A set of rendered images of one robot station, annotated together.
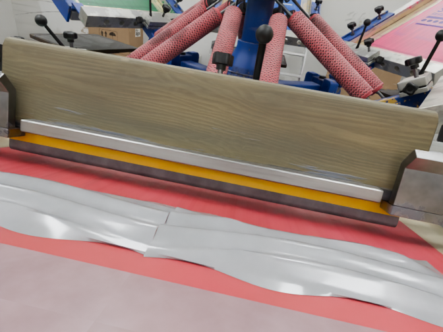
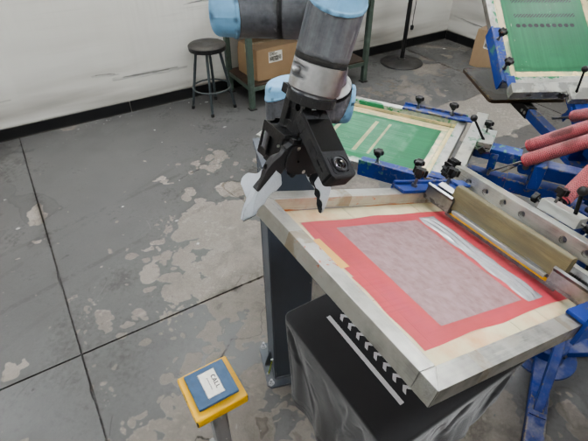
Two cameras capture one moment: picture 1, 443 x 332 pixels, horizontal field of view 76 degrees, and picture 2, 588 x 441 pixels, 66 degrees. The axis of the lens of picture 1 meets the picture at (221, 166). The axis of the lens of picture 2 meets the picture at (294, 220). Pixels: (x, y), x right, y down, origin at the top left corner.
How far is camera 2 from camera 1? 1.09 m
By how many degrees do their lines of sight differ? 44
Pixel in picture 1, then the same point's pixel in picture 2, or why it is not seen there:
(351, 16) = not seen: outside the picture
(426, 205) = (556, 283)
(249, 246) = (491, 265)
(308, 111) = (533, 241)
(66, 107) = (465, 211)
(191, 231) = (479, 256)
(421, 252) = (548, 297)
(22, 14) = not seen: outside the picture
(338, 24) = not seen: outside the picture
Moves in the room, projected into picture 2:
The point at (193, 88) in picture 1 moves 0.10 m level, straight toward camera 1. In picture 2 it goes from (502, 220) to (484, 239)
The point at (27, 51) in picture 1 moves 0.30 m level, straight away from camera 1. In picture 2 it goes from (461, 192) to (464, 141)
